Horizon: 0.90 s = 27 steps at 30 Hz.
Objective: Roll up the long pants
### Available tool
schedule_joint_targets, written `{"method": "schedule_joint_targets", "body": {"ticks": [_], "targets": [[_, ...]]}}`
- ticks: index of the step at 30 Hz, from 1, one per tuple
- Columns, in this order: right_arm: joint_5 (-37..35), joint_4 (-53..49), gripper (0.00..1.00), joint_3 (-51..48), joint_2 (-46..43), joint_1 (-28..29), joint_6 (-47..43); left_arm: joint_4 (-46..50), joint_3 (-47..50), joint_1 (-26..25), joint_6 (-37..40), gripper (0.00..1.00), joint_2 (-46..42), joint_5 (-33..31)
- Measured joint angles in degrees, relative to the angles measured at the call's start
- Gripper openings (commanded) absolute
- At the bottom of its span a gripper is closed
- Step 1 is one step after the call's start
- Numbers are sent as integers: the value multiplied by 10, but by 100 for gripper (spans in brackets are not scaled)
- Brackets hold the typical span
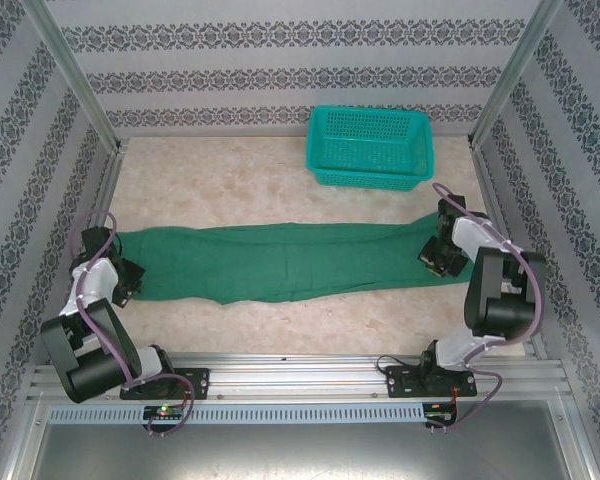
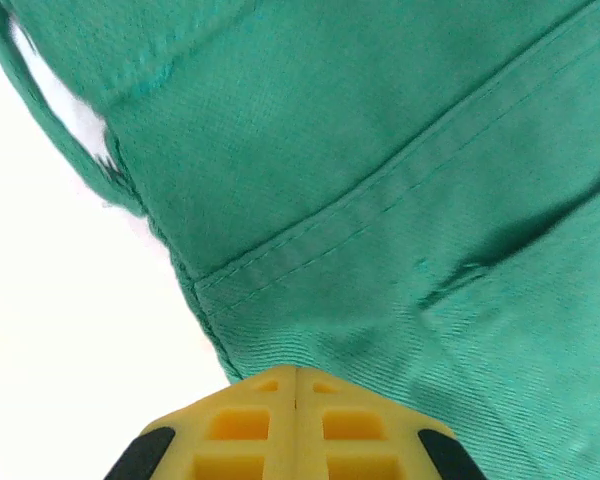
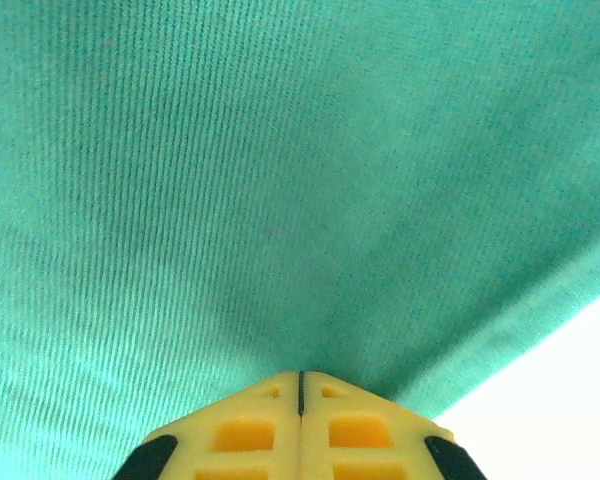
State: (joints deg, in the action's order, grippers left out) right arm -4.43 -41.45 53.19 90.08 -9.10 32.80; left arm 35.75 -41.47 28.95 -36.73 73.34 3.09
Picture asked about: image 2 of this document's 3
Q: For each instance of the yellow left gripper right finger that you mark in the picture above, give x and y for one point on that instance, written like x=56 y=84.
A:
x=355 y=430

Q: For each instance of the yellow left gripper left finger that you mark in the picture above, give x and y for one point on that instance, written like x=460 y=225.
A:
x=240 y=430

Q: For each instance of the green long pants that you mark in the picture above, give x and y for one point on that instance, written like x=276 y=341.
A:
x=360 y=150

